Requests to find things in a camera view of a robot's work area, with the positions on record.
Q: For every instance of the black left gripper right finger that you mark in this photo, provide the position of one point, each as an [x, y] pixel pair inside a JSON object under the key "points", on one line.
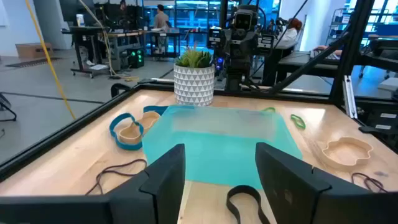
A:
{"points": [[289, 186]]}

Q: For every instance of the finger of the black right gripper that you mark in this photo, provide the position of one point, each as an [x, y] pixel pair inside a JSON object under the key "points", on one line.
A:
{"points": [[252, 45], [231, 45]]}

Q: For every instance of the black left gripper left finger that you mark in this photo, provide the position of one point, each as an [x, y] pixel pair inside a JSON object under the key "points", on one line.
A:
{"points": [[161, 186]]}

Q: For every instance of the thin dark rubber band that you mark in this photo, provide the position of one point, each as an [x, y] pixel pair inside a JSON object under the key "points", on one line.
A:
{"points": [[370, 180], [141, 160]]}

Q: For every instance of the wide tan rubber band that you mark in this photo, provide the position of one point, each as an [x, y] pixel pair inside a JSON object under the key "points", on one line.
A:
{"points": [[342, 163], [129, 139]]}

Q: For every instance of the green rubber band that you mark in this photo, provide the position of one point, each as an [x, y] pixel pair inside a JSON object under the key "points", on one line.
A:
{"points": [[270, 109], [304, 127]]}

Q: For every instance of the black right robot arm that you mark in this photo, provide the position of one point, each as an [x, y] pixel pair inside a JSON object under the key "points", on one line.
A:
{"points": [[236, 74]]}

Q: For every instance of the blue rubber band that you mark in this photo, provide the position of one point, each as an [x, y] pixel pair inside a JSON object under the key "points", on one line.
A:
{"points": [[152, 109], [127, 148]]}

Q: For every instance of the teal translucent plastic bin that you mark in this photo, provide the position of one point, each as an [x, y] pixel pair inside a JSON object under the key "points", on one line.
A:
{"points": [[217, 149]]}

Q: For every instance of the person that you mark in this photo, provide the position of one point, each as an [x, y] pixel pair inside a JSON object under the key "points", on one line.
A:
{"points": [[161, 20], [287, 37]]}

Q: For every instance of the dark office desk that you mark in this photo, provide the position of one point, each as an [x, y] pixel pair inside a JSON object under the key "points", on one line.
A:
{"points": [[298, 60]]}

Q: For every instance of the succulent in white patterned pot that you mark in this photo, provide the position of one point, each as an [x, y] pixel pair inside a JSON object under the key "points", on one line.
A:
{"points": [[194, 87]]}

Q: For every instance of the person's hand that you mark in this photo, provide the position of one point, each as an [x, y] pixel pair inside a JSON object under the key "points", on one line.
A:
{"points": [[323, 48]]}

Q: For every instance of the dark keyboard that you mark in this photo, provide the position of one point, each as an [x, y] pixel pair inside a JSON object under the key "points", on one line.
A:
{"points": [[326, 56]]}

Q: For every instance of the computer with green lights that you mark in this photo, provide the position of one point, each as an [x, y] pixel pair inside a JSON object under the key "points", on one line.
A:
{"points": [[136, 57]]}

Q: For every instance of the wooden top workbench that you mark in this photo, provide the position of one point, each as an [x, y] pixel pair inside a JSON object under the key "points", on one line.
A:
{"points": [[124, 35]]}

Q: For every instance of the white paper on floor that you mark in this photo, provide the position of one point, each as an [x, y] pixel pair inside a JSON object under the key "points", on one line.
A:
{"points": [[98, 67]]}

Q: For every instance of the black rolling desk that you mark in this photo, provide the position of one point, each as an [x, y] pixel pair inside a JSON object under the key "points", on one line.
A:
{"points": [[81, 31]]}

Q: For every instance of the black floor fan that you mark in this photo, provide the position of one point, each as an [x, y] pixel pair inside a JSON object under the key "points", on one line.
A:
{"points": [[6, 107]]}

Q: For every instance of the dark floor mat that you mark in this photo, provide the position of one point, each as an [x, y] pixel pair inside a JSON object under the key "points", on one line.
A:
{"points": [[31, 62]]}

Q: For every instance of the brown cardboard box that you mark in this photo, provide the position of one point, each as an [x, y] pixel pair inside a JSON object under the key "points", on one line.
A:
{"points": [[34, 50]]}

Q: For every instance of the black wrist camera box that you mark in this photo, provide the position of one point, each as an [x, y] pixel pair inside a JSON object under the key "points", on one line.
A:
{"points": [[243, 21]]}

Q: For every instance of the black aluminium table frame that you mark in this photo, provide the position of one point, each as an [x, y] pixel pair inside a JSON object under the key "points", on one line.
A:
{"points": [[348, 62]]}

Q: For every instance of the silver aluminium bracket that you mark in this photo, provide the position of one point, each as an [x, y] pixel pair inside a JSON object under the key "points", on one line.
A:
{"points": [[349, 99]]}

